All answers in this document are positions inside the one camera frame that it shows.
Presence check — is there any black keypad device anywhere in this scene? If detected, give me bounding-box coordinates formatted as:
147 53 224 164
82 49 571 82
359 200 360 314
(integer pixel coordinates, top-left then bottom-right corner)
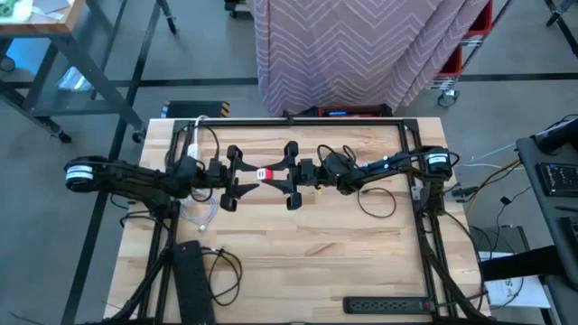
536 162 578 198

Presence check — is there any thin black wrist camera cable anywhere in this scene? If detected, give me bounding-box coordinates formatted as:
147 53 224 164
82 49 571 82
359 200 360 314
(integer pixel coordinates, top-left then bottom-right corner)
189 125 221 204

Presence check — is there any black power strip cord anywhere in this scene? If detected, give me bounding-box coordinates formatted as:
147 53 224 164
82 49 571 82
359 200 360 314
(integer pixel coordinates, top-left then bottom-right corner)
200 246 244 308

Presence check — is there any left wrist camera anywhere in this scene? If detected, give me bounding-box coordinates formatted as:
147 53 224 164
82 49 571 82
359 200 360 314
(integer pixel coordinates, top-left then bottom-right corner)
173 155 200 200

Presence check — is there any metal rack with red bins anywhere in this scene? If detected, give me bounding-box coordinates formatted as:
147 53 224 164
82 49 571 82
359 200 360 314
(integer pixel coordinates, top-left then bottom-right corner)
426 0 516 109

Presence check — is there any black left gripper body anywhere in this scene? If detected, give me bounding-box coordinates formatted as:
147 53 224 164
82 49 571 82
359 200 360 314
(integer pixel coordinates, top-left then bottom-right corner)
206 157 238 196

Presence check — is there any wide black power strip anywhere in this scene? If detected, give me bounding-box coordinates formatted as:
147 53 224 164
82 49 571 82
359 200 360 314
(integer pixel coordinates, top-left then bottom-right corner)
171 240 217 325

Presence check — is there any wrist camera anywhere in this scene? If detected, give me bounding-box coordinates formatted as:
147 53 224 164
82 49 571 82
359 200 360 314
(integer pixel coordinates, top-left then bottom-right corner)
323 151 358 195
173 155 200 200

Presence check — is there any thick white power cord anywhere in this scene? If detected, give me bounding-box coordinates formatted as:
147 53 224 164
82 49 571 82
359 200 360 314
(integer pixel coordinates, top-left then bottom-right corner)
192 115 210 145

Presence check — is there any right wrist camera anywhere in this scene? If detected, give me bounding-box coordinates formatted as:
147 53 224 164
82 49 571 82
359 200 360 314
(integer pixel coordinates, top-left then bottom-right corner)
323 151 358 195

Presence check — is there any slim black power strip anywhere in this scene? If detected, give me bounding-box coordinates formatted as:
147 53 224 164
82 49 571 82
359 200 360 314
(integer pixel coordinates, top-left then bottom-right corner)
341 295 437 315

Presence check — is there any grey desk with equipment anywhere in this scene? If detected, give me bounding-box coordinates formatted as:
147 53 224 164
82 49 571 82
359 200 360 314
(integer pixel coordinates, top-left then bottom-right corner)
514 116 578 325

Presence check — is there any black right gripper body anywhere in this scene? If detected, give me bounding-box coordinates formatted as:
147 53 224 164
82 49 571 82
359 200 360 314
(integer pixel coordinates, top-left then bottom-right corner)
293 157 321 189

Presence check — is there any black USB cable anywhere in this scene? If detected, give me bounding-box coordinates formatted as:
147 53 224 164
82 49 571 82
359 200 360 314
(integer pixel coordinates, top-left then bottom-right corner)
356 186 398 219

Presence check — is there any pink zigzag blanket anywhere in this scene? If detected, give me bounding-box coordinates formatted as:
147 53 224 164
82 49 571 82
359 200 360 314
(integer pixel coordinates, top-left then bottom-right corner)
250 0 493 116

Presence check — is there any black metal table frame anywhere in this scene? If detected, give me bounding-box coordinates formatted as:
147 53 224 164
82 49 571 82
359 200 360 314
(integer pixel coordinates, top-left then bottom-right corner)
135 116 493 325

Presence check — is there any black box with yellow stripes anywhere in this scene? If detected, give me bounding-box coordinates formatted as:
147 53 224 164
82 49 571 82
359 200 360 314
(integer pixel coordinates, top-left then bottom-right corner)
161 99 231 119

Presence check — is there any black wheeled base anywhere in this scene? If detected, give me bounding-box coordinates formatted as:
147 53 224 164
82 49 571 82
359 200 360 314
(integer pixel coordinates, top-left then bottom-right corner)
224 0 254 19

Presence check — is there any black and red device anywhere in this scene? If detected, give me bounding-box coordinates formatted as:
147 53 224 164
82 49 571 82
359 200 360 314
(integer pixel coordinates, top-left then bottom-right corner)
315 103 394 118

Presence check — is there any white paper sheet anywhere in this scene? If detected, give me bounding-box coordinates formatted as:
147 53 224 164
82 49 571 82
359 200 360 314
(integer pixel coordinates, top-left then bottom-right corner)
485 274 552 311

